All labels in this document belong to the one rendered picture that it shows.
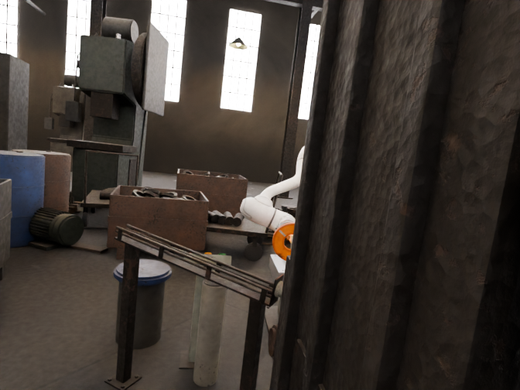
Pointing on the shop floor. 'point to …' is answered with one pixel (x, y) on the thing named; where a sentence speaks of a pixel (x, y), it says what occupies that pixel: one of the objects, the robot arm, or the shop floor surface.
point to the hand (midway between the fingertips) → (292, 237)
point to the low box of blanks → (159, 216)
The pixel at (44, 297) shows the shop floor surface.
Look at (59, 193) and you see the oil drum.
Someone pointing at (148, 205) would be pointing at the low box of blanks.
